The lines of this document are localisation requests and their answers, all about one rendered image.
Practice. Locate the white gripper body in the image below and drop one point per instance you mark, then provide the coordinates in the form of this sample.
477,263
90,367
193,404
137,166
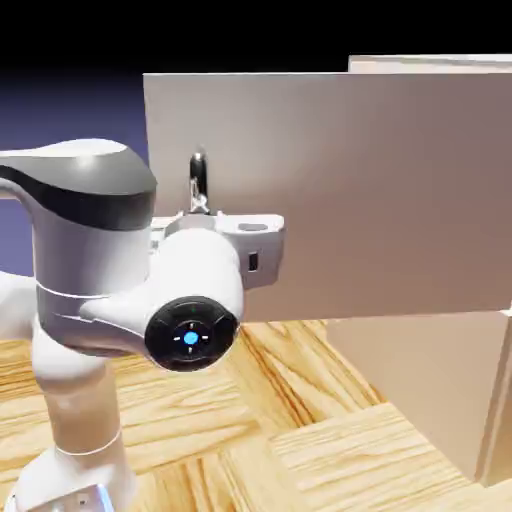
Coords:
262,244

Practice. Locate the beige cabinet door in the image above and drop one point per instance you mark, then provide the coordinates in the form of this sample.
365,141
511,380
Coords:
500,400
360,180

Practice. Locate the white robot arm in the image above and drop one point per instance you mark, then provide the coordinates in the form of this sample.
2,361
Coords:
88,256

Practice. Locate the beige cabinet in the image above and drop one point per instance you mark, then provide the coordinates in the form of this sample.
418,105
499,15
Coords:
420,380

